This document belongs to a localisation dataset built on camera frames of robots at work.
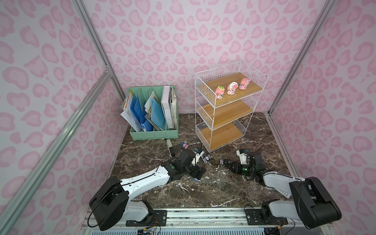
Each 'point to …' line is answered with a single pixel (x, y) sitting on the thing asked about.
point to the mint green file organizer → (153, 134)
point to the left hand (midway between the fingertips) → (200, 164)
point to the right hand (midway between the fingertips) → (228, 165)
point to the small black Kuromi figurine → (226, 162)
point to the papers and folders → (155, 115)
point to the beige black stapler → (170, 148)
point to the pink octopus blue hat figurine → (184, 145)
